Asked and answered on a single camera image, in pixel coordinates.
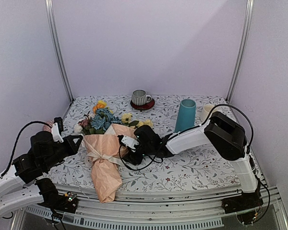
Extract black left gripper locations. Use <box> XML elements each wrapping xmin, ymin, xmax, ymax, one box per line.
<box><xmin>43</xmin><ymin>135</ymin><xmax>83</xmax><ymax>171</ymax></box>

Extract flower bouquet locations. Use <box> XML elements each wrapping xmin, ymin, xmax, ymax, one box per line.
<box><xmin>74</xmin><ymin>100</ymin><xmax>153</xmax><ymax>203</ymax></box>

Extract teal vase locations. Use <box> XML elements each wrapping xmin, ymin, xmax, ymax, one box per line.
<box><xmin>175</xmin><ymin>99</ymin><xmax>196</xmax><ymax>133</ymax></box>

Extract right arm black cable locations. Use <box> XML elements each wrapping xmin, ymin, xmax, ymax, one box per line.
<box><xmin>119</xmin><ymin>104</ymin><xmax>272</xmax><ymax>223</ymax></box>

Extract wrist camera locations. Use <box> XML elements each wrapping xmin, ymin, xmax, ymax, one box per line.
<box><xmin>51</xmin><ymin>117</ymin><xmax>64</xmax><ymax>143</ymax></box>
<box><xmin>118</xmin><ymin>135</ymin><xmax>140</xmax><ymax>152</ymax></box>

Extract right aluminium frame post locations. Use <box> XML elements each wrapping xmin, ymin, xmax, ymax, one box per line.
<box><xmin>226</xmin><ymin>0</ymin><xmax>254</xmax><ymax>103</ymax></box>

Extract cream mug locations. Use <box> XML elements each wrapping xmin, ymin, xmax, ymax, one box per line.
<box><xmin>200</xmin><ymin>104</ymin><xmax>219</xmax><ymax>123</ymax></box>

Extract aluminium frame post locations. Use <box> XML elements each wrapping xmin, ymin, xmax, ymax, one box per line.
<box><xmin>226</xmin><ymin>0</ymin><xmax>254</xmax><ymax>103</ymax></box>
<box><xmin>45</xmin><ymin>0</ymin><xmax>74</xmax><ymax>104</ymax></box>

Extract dark red saucer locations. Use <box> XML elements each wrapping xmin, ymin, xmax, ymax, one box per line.
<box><xmin>130</xmin><ymin>97</ymin><xmax>156</xmax><ymax>111</ymax></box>

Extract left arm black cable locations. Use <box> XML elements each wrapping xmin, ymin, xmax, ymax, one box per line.
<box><xmin>0</xmin><ymin>121</ymin><xmax>54</xmax><ymax>183</ymax></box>

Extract cream ribbon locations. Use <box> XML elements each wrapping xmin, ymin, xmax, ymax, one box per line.
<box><xmin>84</xmin><ymin>140</ymin><xmax>124</xmax><ymax>166</ymax></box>

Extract left aluminium frame post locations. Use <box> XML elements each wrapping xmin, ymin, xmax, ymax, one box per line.
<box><xmin>45</xmin><ymin>0</ymin><xmax>74</xmax><ymax>104</ymax></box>

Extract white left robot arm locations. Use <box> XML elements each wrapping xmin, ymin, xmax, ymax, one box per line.
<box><xmin>0</xmin><ymin>131</ymin><xmax>83</xmax><ymax>218</ymax></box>

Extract aluminium table front rail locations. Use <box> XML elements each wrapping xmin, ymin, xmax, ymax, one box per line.
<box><xmin>11</xmin><ymin>186</ymin><xmax>288</xmax><ymax>230</ymax></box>

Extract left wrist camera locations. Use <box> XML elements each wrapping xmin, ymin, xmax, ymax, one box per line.
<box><xmin>51</xmin><ymin>117</ymin><xmax>64</xmax><ymax>143</ymax></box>

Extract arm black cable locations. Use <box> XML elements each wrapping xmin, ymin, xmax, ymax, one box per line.
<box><xmin>119</xmin><ymin>104</ymin><xmax>272</xmax><ymax>223</ymax></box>
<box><xmin>0</xmin><ymin>121</ymin><xmax>54</xmax><ymax>183</ymax></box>

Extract striped cup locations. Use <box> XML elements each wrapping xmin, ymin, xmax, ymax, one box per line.
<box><xmin>131</xmin><ymin>90</ymin><xmax>152</xmax><ymax>106</ymax></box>

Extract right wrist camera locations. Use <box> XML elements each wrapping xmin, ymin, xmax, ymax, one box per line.
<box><xmin>118</xmin><ymin>135</ymin><xmax>140</xmax><ymax>152</ymax></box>

